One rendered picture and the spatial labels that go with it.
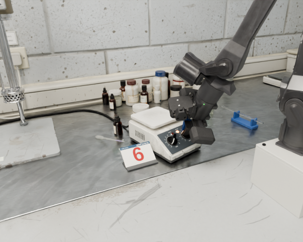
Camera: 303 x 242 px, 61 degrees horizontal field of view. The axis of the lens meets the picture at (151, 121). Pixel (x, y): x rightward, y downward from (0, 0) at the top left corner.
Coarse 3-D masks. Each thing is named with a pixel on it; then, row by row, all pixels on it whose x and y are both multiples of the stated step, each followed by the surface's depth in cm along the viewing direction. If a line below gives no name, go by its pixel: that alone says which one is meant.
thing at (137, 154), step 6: (126, 150) 72; (132, 150) 72; (138, 150) 73; (144, 150) 73; (150, 150) 74; (126, 156) 71; (132, 156) 71; (138, 156) 72; (144, 156) 72; (150, 156) 73; (126, 162) 70; (132, 162) 71
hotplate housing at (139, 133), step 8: (136, 128) 79; (144, 128) 77; (160, 128) 76; (168, 128) 76; (136, 136) 81; (144, 136) 77; (152, 136) 74; (152, 144) 75; (160, 144) 72; (200, 144) 77; (160, 152) 73; (168, 152) 71; (184, 152) 73; (168, 160) 71; (176, 160) 72
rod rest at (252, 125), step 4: (236, 116) 96; (232, 120) 96; (236, 120) 95; (240, 120) 95; (244, 120) 95; (252, 120) 89; (240, 124) 93; (244, 124) 92; (248, 124) 91; (252, 124) 90; (256, 124) 91; (252, 128) 89
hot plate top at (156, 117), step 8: (144, 112) 83; (152, 112) 83; (160, 112) 83; (168, 112) 82; (136, 120) 79; (144, 120) 77; (152, 120) 77; (160, 120) 77; (168, 120) 77; (152, 128) 74
